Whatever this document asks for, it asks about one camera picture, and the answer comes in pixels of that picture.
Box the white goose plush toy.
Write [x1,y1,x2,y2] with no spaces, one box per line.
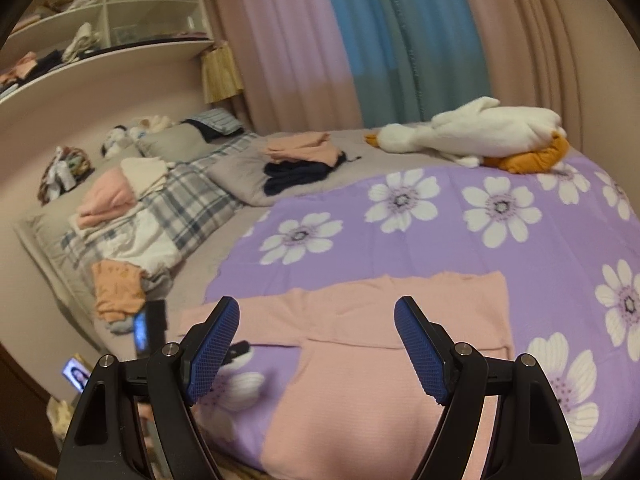
[366,96,570,174]

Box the cream folded cloth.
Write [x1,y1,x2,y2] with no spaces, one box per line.
[120,157,170,200]

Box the plaid blue grey quilt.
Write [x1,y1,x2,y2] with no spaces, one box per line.
[61,132,257,278]

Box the grey headboard pillow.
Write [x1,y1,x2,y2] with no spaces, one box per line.
[136,124,217,162]

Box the white wall shelf unit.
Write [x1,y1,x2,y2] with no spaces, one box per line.
[1,0,213,103]

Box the patterned stuffed bag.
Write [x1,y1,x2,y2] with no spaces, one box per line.
[37,146,94,206]

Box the orange crumpled garment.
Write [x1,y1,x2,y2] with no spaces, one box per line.
[91,259,145,323]

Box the folded pink garment on stack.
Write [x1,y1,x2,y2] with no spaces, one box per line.
[264,131,342,167]

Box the purple floral bed sheet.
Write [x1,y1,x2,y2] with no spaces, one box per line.
[205,156,639,474]

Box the pink knit sweater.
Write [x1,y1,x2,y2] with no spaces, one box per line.
[177,270,516,480]

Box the folded pink towel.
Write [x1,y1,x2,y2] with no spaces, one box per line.
[76,166,137,229]

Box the striped folded cloth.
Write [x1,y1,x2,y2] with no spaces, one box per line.
[183,107,244,143]

